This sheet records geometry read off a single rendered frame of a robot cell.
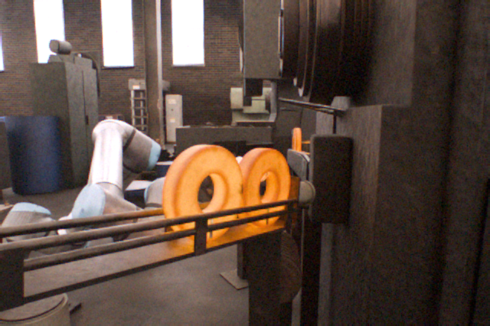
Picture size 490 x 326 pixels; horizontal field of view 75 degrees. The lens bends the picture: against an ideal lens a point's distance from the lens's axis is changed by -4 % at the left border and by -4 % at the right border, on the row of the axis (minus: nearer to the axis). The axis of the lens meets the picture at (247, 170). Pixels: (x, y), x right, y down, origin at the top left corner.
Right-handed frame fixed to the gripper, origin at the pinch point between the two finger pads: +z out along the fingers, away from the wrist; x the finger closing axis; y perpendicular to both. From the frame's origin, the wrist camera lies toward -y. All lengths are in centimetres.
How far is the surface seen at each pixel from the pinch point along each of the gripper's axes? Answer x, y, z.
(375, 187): 14.1, -7.2, 16.5
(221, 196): -12.7, -1.4, 0.2
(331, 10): 31, 38, 11
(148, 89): 410, 269, -578
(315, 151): 25.0, 3.7, -0.3
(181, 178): -22.3, 2.6, 2.6
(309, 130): 306, 45, -150
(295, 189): 7.5, -3.9, 1.9
